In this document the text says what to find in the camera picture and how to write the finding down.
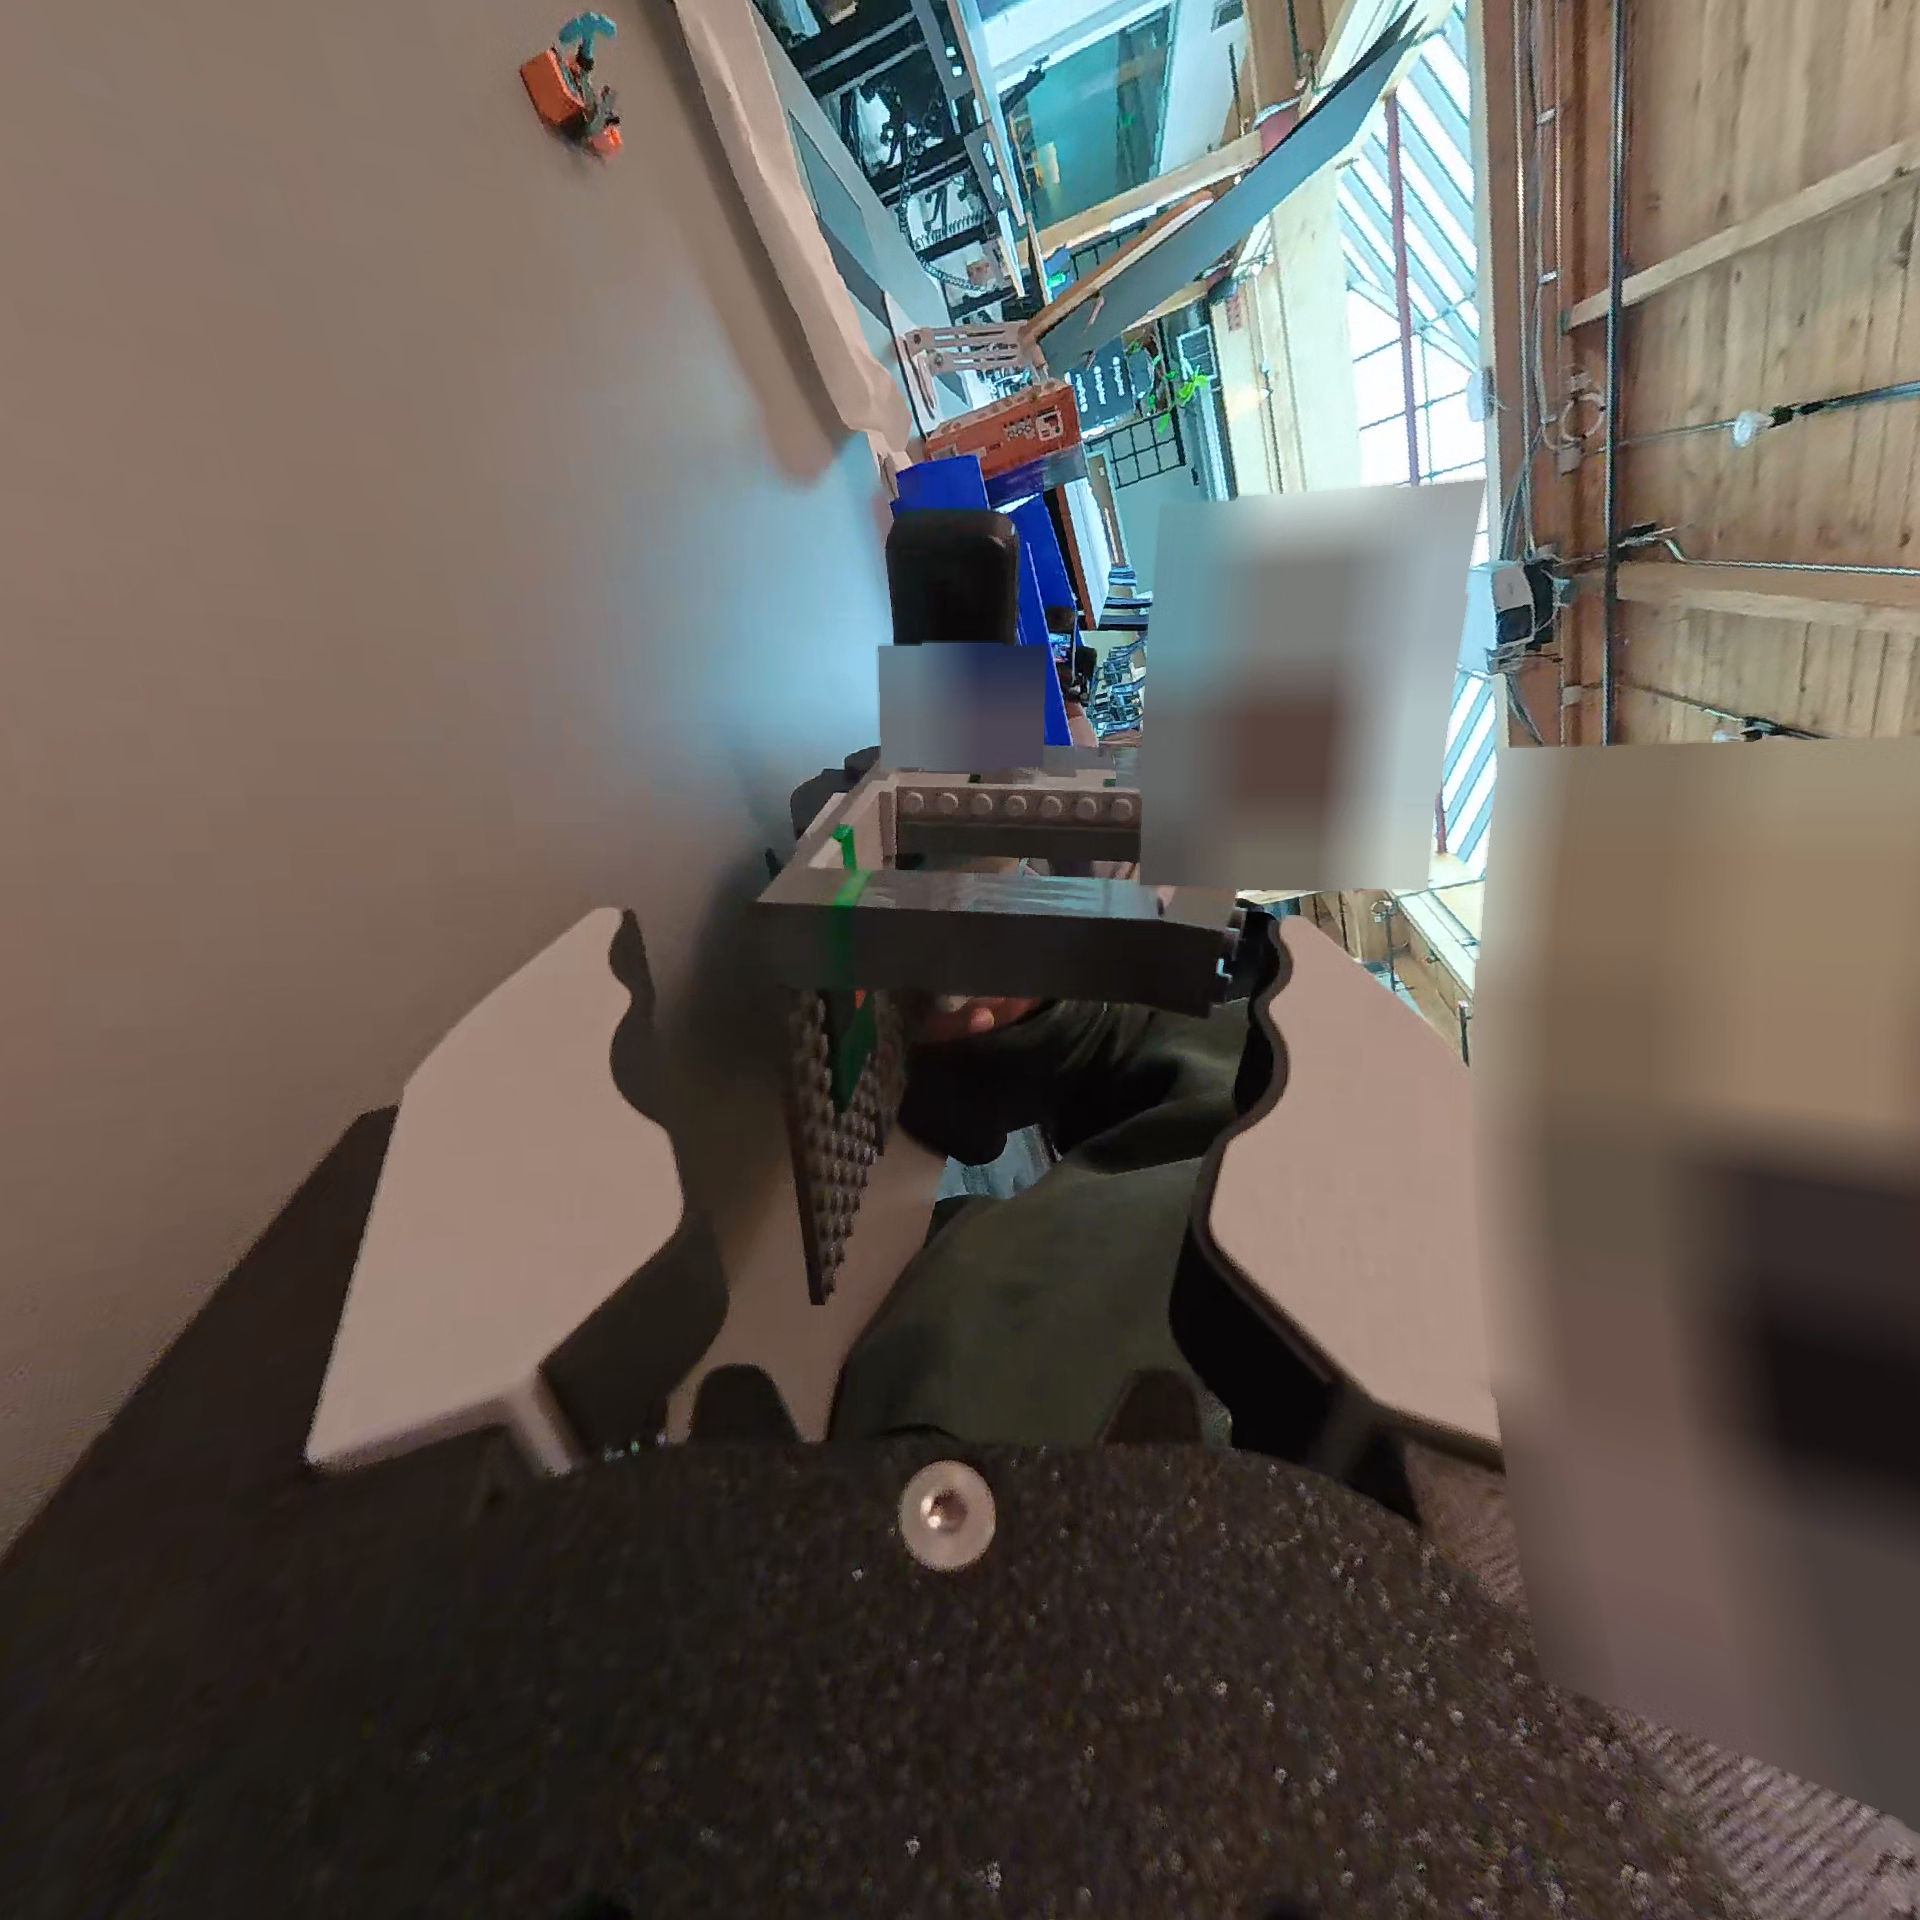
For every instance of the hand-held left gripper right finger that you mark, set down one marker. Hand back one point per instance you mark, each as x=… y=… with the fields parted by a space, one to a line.
x=1365 y=1202

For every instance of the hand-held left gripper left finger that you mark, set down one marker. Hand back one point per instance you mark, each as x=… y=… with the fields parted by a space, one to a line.
x=493 y=1172

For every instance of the grey toy brick tower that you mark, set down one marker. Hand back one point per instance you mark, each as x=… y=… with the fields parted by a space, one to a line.
x=1019 y=939

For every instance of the grey desk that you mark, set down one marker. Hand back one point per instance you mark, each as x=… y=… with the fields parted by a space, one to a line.
x=299 y=600

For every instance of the person in dark green clothing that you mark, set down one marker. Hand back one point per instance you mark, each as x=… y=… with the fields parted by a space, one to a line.
x=1050 y=1276

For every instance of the grey studded baseplate green tiles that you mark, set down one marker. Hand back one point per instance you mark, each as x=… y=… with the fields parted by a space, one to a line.
x=839 y=1172

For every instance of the blue plastic bin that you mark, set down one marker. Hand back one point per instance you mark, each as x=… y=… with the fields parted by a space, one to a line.
x=1050 y=662

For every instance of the orange brown box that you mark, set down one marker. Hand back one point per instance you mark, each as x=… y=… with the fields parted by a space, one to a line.
x=1004 y=429

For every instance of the small orange toy figure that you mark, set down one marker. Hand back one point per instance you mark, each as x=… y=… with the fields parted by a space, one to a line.
x=568 y=90

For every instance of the white perforated bracket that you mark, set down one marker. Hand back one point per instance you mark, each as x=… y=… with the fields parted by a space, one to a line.
x=961 y=360

